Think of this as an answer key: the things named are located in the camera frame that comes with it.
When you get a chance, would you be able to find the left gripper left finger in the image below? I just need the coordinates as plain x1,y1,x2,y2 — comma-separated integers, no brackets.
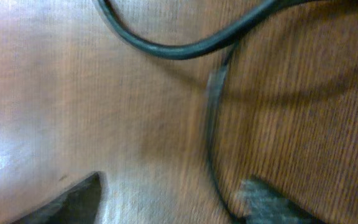
13,172,102,224

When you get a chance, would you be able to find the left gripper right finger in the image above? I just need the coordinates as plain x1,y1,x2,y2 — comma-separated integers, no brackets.
238,178,323,224

